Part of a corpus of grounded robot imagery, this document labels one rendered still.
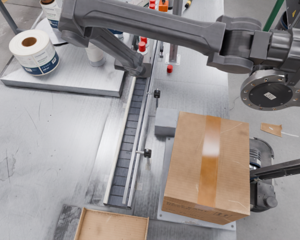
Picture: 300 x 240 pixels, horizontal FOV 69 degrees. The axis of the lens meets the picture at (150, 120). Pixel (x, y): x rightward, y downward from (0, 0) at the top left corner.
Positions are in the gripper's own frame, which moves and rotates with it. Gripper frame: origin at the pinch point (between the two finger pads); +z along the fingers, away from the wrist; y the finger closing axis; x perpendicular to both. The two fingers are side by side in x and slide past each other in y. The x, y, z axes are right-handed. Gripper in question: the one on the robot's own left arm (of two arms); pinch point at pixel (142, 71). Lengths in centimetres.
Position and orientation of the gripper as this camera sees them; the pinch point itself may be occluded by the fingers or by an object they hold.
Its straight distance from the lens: 114.5
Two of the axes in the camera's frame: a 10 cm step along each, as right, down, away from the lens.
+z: 0.8, -1.0, 9.9
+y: -9.9, -1.0, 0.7
